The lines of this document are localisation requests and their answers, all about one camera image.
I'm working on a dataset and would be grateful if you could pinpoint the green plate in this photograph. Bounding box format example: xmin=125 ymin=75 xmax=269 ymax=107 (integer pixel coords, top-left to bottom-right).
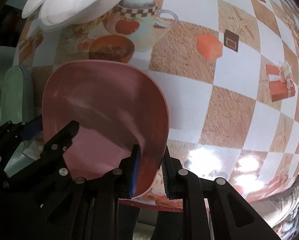
xmin=0 ymin=65 xmax=36 ymax=178

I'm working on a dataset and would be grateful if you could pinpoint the pink plate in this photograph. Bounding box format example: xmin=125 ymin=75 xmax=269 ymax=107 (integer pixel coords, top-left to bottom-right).
xmin=42 ymin=60 xmax=169 ymax=197

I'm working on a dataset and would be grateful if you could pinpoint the white cushioned seat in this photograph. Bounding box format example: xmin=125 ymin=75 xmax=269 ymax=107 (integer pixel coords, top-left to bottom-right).
xmin=250 ymin=176 xmax=299 ymax=239

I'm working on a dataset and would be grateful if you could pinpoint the patterned checkered tablecloth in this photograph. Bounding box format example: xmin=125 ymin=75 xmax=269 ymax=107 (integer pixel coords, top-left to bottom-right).
xmin=13 ymin=0 xmax=299 ymax=201

